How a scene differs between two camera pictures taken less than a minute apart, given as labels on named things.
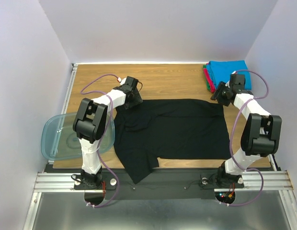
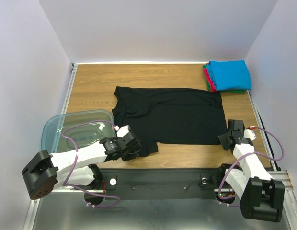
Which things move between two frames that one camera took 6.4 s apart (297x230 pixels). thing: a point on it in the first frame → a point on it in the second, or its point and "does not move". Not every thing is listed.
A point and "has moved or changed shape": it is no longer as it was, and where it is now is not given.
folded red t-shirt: [208, 77] does not move
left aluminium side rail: [74, 71] does not move
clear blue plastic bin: [60, 142] does not move
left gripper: [138, 100] → [132, 155]
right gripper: [217, 95] → [225, 141]
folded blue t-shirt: [221, 71] does not move
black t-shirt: [177, 129] has moved or changed shape
